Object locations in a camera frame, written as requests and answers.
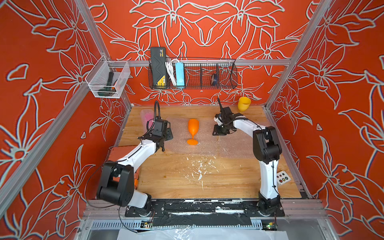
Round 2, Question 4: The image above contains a small dark object in basket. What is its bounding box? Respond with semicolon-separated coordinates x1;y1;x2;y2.
211;74;220;86

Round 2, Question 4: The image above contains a white button control box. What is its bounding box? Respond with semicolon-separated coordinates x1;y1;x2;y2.
277;171;292;186

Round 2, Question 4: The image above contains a white coiled cable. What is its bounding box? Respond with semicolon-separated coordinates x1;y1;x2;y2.
164;58;180;86

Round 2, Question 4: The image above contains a black wire wall basket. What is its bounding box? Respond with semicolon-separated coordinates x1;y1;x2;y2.
148;58;239;90

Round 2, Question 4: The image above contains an orange plastic wine glass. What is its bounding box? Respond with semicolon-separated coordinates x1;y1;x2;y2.
187;119;200;146

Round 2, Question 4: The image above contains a clear acrylic wall bin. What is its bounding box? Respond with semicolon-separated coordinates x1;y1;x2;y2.
86;56;131;99

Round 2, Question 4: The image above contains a light blue power bank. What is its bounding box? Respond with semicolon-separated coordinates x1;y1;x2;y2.
175;62;185;88

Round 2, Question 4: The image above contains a pink glass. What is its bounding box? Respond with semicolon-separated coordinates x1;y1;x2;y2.
140;109;154;132

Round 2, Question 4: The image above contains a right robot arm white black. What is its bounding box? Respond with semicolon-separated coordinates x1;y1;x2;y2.
213;107;282;217

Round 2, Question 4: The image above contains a dark green tool in bin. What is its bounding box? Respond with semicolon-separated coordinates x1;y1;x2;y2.
98;72;116;97

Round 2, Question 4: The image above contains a black box in basket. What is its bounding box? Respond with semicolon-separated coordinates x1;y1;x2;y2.
151;47;168;88

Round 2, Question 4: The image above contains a yellow plastic wine glass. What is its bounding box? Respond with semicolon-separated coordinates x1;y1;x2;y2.
238;97;252;113

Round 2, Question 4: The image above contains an orange plastic tool case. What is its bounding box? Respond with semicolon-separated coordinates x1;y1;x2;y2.
108;146;140;190

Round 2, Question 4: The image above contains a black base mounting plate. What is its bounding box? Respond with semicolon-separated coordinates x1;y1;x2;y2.
124;199;286;218

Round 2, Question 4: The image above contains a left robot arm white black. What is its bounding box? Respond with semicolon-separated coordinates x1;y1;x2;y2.
97;118;173;215

